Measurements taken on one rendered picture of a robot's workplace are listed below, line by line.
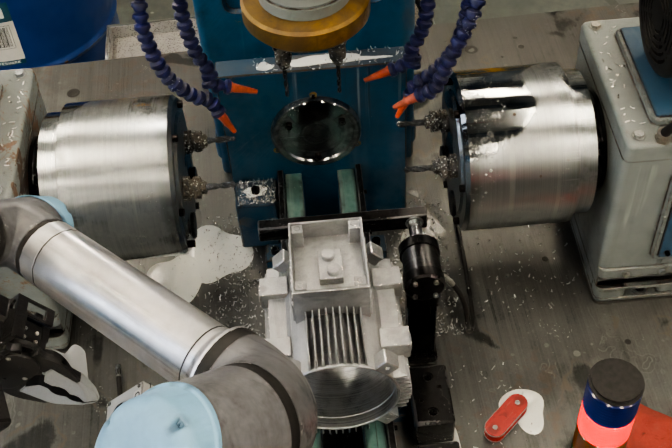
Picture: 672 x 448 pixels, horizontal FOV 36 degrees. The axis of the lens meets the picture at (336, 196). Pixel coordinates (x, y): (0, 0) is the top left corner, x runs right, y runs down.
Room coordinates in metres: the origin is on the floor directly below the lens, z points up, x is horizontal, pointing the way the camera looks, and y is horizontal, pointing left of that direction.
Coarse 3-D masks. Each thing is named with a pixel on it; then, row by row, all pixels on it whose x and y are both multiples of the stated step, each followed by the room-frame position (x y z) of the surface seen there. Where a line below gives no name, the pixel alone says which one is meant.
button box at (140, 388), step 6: (138, 384) 0.71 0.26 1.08; (144, 384) 0.71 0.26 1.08; (150, 384) 0.71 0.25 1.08; (132, 390) 0.71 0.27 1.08; (138, 390) 0.70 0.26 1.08; (144, 390) 0.70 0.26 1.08; (120, 396) 0.71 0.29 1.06; (126, 396) 0.71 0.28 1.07; (132, 396) 0.70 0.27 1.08; (108, 402) 0.71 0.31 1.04; (114, 402) 0.71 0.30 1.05; (120, 402) 0.70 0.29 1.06; (108, 408) 0.70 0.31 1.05; (114, 408) 0.70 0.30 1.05; (108, 414) 0.69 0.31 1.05
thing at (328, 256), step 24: (312, 240) 0.90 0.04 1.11; (336, 240) 0.90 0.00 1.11; (360, 240) 0.89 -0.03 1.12; (312, 264) 0.86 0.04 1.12; (336, 264) 0.84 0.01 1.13; (360, 264) 0.86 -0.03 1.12; (312, 288) 0.82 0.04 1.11; (336, 288) 0.80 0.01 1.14; (360, 288) 0.79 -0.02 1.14; (336, 312) 0.79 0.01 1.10
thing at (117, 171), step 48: (48, 144) 1.09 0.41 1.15; (96, 144) 1.07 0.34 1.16; (144, 144) 1.07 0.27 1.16; (192, 144) 1.16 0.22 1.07; (48, 192) 1.03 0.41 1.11; (96, 192) 1.02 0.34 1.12; (144, 192) 1.02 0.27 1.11; (192, 192) 1.06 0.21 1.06; (96, 240) 0.99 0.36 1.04; (144, 240) 0.99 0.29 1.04; (192, 240) 1.04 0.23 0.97
